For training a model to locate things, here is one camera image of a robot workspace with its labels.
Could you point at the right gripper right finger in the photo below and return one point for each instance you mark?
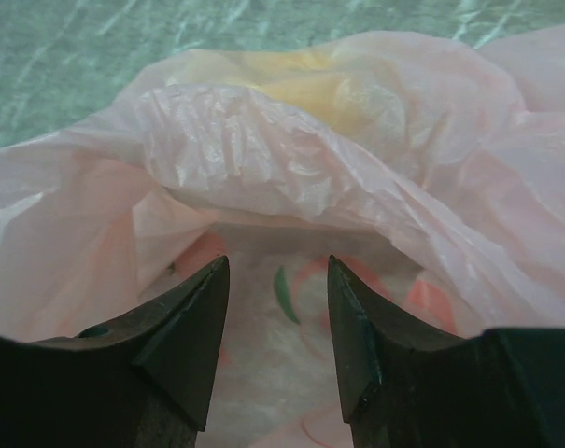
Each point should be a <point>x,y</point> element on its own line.
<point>404,383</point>

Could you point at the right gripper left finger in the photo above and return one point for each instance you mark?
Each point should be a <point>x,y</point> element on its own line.
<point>142,379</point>

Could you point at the pink plastic bag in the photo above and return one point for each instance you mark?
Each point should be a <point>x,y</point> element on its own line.
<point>454,210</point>

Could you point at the yellow fruit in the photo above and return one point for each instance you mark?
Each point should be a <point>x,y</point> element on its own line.
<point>345,95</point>

